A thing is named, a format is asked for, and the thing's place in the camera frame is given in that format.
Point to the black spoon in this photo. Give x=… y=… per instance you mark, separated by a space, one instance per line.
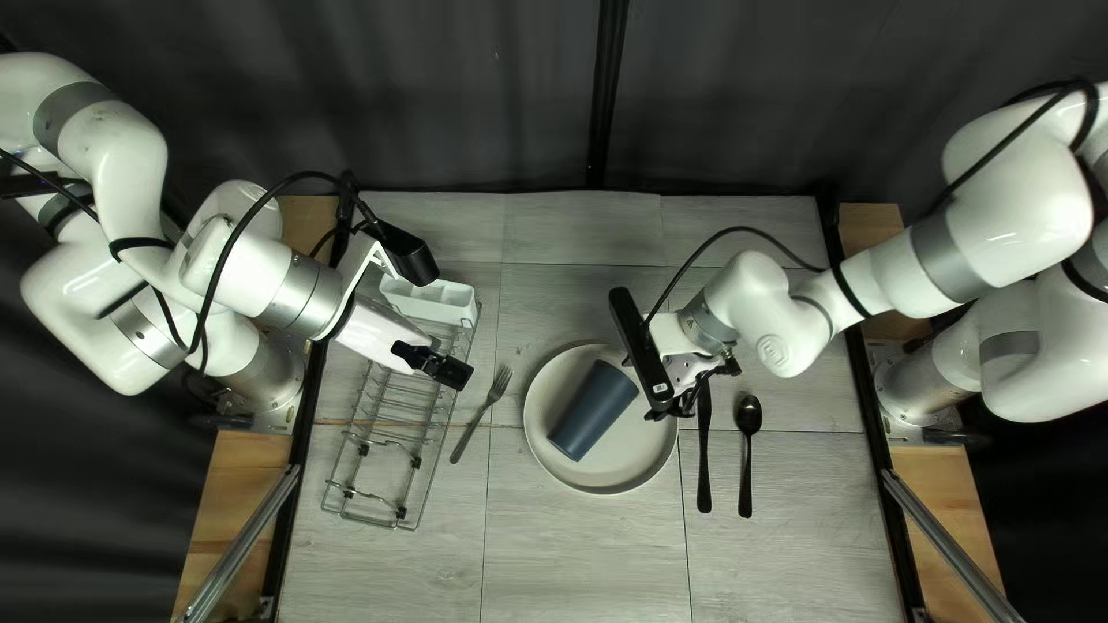
x=748 y=415

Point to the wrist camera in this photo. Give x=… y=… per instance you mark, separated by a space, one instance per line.
x=640 y=350
x=411 y=255

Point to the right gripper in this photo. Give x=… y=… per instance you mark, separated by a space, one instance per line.
x=671 y=337

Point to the black knife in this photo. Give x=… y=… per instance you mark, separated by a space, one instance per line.
x=704 y=459

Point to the pale plate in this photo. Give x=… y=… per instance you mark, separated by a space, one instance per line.
x=623 y=459

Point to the dark blue cup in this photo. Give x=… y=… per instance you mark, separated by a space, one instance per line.
x=593 y=407

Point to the white cutlery holder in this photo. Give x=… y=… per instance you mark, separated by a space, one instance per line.
x=433 y=298

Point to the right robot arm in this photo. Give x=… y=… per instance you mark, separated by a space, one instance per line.
x=995 y=216

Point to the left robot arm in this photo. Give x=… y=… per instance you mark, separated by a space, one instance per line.
x=121 y=173

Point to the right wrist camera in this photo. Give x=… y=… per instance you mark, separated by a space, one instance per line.
x=640 y=350

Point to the black fork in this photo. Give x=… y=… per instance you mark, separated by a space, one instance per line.
x=485 y=407

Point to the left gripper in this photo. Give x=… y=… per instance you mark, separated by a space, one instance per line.
x=372 y=333

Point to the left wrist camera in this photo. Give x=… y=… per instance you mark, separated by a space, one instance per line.
x=411 y=255

